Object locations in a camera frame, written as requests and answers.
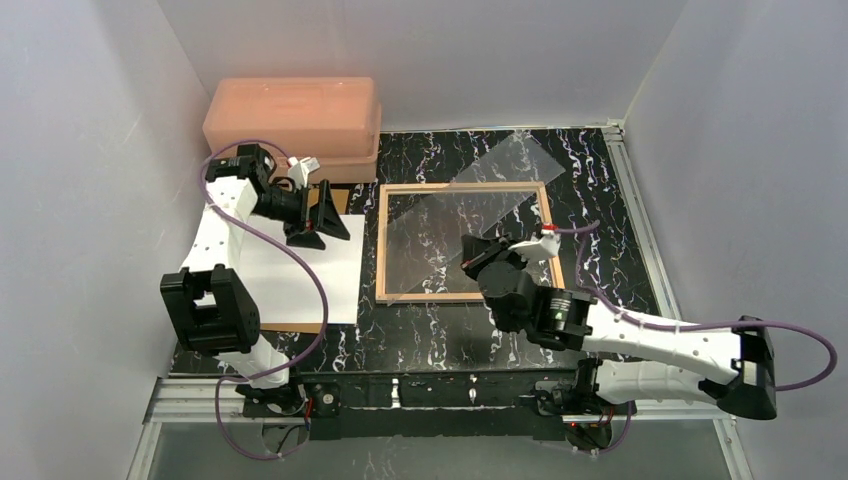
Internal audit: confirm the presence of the aluminium rail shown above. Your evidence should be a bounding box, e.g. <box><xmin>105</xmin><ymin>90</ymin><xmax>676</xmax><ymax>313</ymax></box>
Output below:
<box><xmin>601</xmin><ymin>120</ymin><xmax>681</xmax><ymax>319</ymax></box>
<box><xmin>144</xmin><ymin>374</ymin><xmax>738</xmax><ymax>425</ymax></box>

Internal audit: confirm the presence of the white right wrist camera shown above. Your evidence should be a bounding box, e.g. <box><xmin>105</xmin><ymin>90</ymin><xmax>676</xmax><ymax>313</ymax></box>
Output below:
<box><xmin>508</xmin><ymin>224</ymin><xmax>561</xmax><ymax>262</ymax></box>

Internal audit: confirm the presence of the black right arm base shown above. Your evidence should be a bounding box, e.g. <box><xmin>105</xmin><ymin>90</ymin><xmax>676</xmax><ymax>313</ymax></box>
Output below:
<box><xmin>531</xmin><ymin>376</ymin><xmax>628</xmax><ymax>422</ymax></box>

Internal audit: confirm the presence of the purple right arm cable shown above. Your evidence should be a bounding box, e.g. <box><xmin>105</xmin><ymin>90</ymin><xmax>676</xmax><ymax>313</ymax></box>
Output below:
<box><xmin>553</xmin><ymin>221</ymin><xmax>839</xmax><ymax>455</ymax></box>

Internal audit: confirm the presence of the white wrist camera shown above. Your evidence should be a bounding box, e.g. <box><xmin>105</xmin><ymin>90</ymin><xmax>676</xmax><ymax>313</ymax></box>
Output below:
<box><xmin>508</xmin><ymin>224</ymin><xmax>561</xmax><ymax>262</ymax></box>
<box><xmin>285</xmin><ymin>156</ymin><xmax>320</xmax><ymax>190</ymax></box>

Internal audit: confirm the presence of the light wooden picture frame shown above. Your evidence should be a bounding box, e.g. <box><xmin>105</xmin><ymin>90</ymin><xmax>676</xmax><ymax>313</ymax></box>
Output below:
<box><xmin>374</xmin><ymin>182</ymin><xmax>568</xmax><ymax>305</ymax></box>

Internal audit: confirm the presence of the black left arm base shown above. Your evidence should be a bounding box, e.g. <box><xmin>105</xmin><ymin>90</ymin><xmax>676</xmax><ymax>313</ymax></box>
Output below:
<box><xmin>235</xmin><ymin>376</ymin><xmax>341</xmax><ymax>419</ymax></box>

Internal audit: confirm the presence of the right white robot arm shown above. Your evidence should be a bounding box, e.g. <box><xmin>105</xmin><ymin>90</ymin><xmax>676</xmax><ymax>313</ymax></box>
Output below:
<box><xmin>461</xmin><ymin>225</ymin><xmax>777</xmax><ymax>420</ymax></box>

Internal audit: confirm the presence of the brown cardboard backing board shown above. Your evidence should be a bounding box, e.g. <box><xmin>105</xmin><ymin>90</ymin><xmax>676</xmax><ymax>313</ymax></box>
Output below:
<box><xmin>251</xmin><ymin>188</ymin><xmax>359</xmax><ymax>335</ymax></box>

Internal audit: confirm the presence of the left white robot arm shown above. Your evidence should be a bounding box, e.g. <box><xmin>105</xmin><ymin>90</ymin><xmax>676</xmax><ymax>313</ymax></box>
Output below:
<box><xmin>160</xmin><ymin>139</ymin><xmax>350</xmax><ymax>390</ymax></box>

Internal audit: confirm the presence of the aluminium right side rail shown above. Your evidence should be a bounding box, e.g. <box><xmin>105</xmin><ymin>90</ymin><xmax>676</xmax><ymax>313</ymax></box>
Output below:
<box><xmin>601</xmin><ymin>120</ymin><xmax>681</xmax><ymax>319</ymax></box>

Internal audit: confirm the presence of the aluminium front rail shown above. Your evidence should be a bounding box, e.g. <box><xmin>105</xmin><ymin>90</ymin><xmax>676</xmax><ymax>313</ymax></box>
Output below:
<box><xmin>144</xmin><ymin>374</ymin><xmax>738</xmax><ymax>425</ymax></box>

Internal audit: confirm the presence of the white-backed printed photo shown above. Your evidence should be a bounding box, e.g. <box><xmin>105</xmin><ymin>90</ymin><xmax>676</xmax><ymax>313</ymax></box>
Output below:
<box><xmin>228</xmin><ymin>213</ymin><xmax>367</xmax><ymax>326</ymax></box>

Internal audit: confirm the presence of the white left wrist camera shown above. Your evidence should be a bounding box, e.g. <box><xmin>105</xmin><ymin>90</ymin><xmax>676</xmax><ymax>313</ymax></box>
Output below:
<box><xmin>285</xmin><ymin>156</ymin><xmax>320</xmax><ymax>190</ymax></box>

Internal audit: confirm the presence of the pink plastic storage box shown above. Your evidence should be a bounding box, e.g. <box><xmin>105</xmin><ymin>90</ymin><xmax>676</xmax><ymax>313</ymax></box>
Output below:
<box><xmin>202</xmin><ymin>77</ymin><xmax>382</xmax><ymax>184</ymax></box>

